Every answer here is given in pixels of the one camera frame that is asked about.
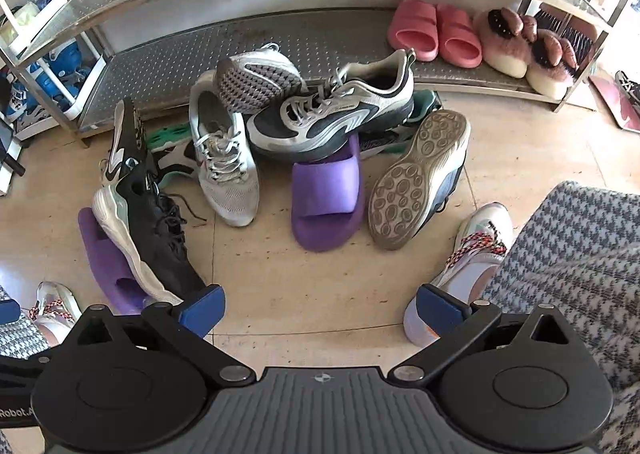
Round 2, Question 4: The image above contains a person's right white sneaker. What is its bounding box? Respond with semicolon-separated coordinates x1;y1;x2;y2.
404;203;514;347

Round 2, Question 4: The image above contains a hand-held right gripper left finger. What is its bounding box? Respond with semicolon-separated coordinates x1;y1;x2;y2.
72;284;256;387

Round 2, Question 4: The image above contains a white storage cart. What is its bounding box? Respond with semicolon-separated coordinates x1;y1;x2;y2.
0;0;108;140

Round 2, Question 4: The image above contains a blue white inline skate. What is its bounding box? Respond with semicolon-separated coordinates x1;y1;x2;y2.
30;42;95;108
0;74;47;126

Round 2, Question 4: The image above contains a metal shoe rack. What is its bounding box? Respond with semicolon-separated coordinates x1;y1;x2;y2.
30;0;617;136

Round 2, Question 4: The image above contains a light grey mesh sneaker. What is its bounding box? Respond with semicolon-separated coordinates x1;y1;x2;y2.
214;43;308;114
189;69;261;227

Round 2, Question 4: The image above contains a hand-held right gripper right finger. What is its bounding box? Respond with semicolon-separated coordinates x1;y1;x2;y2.
389;284;576;387

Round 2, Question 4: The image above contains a black camouflage-sole sneaker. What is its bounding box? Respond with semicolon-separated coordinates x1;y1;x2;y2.
111;98;153;190
94;154;213;307

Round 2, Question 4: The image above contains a person's white sneaker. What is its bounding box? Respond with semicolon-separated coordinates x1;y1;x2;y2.
27;281;83;350
404;203;514;347

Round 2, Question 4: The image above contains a red flat board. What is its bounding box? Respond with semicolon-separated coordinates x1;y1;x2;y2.
589;74;640;131

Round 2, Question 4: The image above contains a person's left white sneaker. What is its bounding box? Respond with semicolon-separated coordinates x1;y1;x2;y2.
27;281;83;350

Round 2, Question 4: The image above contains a black white striped sneaker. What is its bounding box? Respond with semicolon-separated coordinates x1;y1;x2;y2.
614;69;640;108

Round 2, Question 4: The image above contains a neon yellow cloth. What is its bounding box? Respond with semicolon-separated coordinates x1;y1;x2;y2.
7;4;38;42

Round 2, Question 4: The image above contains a pink furry slipper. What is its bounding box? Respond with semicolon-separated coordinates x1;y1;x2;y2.
525;28;581;100
472;7;538;79

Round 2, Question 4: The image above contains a pink slide slipper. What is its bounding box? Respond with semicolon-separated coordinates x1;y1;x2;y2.
436;3;483;68
387;0;440;62

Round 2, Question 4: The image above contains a person's right leg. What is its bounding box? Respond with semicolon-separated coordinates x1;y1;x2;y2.
480;181;640;454

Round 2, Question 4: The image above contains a white navy sneaker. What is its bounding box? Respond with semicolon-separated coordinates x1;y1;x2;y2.
368;109;472;251
246;48;417;162

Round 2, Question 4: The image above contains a purple slide slipper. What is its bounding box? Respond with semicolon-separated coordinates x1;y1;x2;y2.
291;133;366;251
77;207;151;316

